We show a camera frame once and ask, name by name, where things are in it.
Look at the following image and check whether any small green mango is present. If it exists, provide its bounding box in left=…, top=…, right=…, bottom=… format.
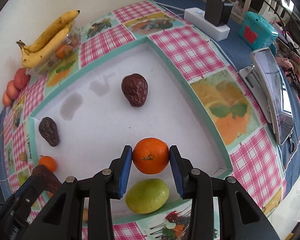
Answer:
left=125, top=178, right=170, bottom=215

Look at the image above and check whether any large green mango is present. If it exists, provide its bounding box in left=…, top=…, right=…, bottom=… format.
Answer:
left=17, top=171, right=30, bottom=186

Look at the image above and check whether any dark brown date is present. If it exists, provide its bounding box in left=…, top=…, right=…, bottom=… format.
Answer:
left=32, top=164, right=62, bottom=194
left=39, top=117, right=60, bottom=147
left=121, top=73, right=148, bottom=107

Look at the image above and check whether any small brown longan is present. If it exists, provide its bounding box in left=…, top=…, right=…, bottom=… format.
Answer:
left=82, top=207, right=89, bottom=223
left=19, top=152, right=27, bottom=162

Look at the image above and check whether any white tray teal rim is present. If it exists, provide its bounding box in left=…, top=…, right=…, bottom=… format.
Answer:
left=29, top=37, right=233, bottom=181

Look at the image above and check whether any clear plastic fruit tray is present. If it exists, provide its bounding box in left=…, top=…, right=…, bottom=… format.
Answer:
left=17, top=21, right=81, bottom=75

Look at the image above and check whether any red apple left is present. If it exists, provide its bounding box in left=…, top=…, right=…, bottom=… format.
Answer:
left=2, top=91, right=13, bottom=107

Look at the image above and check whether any red apple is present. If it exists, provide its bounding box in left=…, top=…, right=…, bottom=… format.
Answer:
left=14, top=68, right=31, bottom=90
left=6, top=80, right=20, bottom=100
left=2, top=91, right=13, bottom=107

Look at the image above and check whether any tangerine in plastic tray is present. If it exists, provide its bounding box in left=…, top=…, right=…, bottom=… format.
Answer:
left=55, top=44, right=73, bottom=59

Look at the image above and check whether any red apple middle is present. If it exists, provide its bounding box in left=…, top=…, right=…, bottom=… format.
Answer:
left=6, top=80, right=20, bottom=100

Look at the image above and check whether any red apple right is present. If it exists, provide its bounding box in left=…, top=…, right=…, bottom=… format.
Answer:
left=14, top=68, right=31, bottom=90

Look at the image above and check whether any yellow banana bunch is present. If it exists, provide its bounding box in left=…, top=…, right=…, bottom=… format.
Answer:
left=16, top=10, right=80, bottom=69

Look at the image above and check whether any white power strip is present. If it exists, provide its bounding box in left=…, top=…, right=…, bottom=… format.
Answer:
left=184, top=8, right=230, bottom=41

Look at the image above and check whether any black power adapter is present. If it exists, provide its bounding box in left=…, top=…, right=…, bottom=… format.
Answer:
left=204, top=0, right=234, bottom=27

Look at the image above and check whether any teal toy camera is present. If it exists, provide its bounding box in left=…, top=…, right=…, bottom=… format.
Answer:
left=239, top=11, right=279, bottom=50

